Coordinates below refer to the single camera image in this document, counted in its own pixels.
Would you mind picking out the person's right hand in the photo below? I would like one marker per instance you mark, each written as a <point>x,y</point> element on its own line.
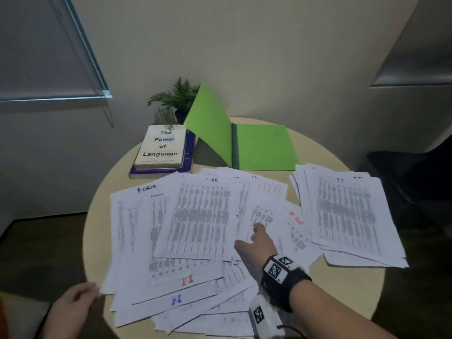
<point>259,248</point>

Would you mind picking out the person's left hand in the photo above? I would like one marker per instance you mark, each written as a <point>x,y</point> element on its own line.
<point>69,314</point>

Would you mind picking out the person's left fingers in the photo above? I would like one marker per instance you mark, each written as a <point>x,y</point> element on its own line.
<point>86,293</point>

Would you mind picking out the person's right thumb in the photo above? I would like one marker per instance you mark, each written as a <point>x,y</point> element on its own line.
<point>243,247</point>

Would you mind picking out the person's right forearm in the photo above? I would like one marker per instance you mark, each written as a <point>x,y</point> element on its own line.
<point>328,314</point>

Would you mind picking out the spread pile of printed papers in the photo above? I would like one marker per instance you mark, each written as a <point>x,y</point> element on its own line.
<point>183,236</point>

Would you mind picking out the white tracker box with marker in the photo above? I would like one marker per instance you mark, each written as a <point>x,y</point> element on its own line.
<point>263,317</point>

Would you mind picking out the green folder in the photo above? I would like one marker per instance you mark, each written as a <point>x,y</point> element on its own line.
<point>261,146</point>

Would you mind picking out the blue book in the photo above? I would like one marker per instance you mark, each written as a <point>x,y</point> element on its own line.
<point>190,151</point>

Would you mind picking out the neat stack of printed sheets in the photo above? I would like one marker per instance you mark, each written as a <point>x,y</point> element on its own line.
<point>349,215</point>

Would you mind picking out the white book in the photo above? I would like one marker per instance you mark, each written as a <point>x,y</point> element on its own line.
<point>162,148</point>

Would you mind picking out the green potted plant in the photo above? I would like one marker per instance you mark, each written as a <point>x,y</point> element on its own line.
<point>176,97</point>

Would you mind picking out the dark chair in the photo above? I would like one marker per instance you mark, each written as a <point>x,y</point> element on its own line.
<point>413,180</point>

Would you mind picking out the grey roller blind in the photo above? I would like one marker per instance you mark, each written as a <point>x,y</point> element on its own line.
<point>42,49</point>
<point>416,49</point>

